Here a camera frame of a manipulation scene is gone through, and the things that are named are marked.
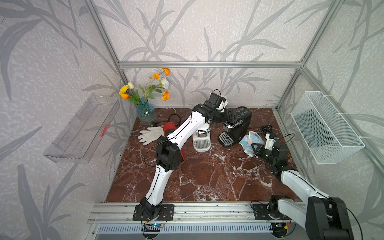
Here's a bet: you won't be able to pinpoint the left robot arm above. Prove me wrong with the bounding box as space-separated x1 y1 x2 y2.
140 99 230 221

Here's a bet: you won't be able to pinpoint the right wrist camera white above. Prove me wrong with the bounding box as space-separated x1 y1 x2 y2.
265 133 279 151

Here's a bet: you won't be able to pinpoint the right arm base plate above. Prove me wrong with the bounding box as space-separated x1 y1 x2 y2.
251 201 289 221

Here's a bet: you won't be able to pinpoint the clear plastic wall shelf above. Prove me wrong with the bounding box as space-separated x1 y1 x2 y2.
43 94 121 164

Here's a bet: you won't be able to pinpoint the white wire mesh basket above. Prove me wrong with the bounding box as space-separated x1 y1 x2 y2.
291 91 365 165

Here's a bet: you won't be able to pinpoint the blue glass vase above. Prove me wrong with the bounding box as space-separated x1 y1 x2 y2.
137 98 157 126

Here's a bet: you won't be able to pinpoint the black power cable left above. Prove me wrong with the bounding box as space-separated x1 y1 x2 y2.
155 113 182 127

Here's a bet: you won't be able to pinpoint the orange yellow artificial flowers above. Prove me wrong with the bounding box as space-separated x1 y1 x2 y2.
119 68 171 105

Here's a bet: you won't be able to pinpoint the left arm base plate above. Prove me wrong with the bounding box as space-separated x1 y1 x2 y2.
133 204 175 221

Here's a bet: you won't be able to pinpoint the white coffee machine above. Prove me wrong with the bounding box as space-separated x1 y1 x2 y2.
193 123 211 153

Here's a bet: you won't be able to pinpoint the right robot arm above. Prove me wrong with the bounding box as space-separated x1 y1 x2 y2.
252 140 354 240

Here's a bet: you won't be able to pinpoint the blue pink patterned cloth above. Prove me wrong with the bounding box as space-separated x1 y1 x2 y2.
239 131 265 158

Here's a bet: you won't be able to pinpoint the aluminium front rail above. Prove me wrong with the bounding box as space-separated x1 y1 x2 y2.
86 201 304 225

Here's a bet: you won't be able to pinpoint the white glove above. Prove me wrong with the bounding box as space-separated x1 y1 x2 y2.
138 126 164 146

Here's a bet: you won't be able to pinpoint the black coffee machine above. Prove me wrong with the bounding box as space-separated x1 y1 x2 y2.
218 106 252 148

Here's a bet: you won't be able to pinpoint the red coffee machine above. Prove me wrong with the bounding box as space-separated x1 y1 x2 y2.
162 122 187 163

